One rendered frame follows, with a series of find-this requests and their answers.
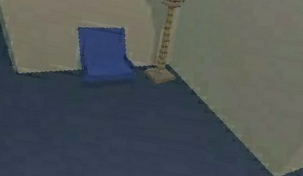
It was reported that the tan ribbed floor lamp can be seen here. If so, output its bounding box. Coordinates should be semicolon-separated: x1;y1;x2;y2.
142;0;189;88

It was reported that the blue floor chair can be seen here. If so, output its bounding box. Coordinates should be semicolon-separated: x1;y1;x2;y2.
69;20;144;91

